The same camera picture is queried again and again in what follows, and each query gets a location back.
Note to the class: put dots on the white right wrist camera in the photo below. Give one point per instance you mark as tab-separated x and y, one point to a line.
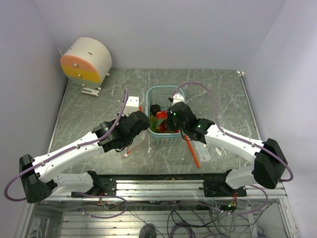
176	98

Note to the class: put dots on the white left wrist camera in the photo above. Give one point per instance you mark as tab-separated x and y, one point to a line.
131	106

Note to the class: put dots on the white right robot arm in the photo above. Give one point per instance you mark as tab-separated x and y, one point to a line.
267	162

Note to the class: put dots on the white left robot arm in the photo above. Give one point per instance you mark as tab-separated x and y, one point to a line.
43	175

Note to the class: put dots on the cream round drawer cabinet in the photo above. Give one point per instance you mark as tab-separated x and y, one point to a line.
87	62

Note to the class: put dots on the clear zip bag orange zipper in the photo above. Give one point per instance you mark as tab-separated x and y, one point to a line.
137	141

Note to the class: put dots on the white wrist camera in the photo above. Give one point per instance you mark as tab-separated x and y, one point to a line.
131	106
176	98

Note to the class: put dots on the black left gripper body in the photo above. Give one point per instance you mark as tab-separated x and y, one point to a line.
129	142

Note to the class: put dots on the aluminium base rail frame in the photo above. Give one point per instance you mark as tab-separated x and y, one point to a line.
176	206

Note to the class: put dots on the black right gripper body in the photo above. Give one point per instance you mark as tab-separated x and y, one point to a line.
172	123

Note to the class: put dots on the small white metal bracket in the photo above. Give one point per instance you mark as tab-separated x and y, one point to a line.
91	92

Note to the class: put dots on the dark toy mangosteen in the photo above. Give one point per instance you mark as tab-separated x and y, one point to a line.
154	109

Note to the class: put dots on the light blue plastic basket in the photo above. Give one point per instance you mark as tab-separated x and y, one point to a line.
159	94

